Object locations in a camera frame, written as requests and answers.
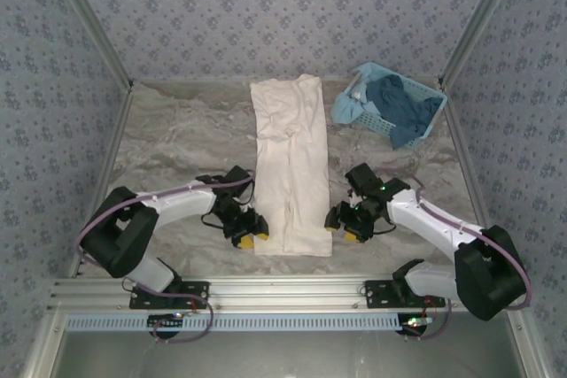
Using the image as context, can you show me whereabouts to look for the white t-shirt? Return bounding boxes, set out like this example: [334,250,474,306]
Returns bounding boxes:
[249,74,334,258]

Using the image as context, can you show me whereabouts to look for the light blue plastic basket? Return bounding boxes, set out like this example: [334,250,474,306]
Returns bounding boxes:
[349,70,447,150]

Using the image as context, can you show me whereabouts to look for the small black controller board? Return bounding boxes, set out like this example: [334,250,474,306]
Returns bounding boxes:
[400,313,433,337]
[148,313,185,337]

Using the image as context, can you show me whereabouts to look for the dark blue t-shirt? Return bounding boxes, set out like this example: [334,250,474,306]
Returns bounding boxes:
[365,75,444,150]

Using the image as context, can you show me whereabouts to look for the aluminium mounting rail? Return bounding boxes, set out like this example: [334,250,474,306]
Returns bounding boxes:
[46,274,531,311]

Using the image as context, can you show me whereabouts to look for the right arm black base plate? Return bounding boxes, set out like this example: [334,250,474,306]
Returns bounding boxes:
[363,279,447,310]

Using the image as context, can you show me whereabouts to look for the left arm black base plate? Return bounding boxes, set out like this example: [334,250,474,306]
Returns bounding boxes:
[128,281,210,310]

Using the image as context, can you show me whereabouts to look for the light blue slotted cable duct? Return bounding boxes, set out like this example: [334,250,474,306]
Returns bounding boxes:
[64,312,400,333]

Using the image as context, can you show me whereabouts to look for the aluminium table side rail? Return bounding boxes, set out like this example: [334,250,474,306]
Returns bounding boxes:
[68,85,135,278]
[442,98,506,275]

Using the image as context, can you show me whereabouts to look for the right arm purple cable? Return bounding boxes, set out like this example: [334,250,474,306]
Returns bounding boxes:
[376,167,532,343]

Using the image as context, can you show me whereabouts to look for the aluminium frame post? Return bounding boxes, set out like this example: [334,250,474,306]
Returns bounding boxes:
[43,0,135,89]
[437,0,528,88]

